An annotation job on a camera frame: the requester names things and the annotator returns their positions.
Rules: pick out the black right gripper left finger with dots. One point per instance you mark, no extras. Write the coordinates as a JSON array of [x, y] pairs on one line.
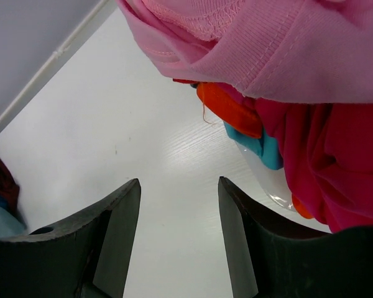
[[86, 254]]

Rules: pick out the pink t shirt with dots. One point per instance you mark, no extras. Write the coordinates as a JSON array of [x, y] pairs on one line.
[[287, 51]]

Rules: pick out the magenta t shirt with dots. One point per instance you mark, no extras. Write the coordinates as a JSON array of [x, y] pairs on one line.
[[327, 152]]

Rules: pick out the bright blue t shirt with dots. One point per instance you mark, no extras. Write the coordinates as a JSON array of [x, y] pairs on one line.
[[266, 147]]

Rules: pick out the folded light blue t shirt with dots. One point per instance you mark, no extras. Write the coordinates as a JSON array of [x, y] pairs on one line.
[[9, 225]]

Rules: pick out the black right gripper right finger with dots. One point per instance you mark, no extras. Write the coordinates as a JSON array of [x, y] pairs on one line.
[[271, 256]]

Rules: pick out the clear plastic bin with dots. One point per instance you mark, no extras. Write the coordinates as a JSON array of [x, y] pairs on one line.
[[273, 182]]

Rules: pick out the orange t shirt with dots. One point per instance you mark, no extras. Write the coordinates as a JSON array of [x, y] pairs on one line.
[[229, 105]]

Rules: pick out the folded dark red t shirt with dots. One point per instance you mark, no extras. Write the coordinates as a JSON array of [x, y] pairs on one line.
[[9, 190]]

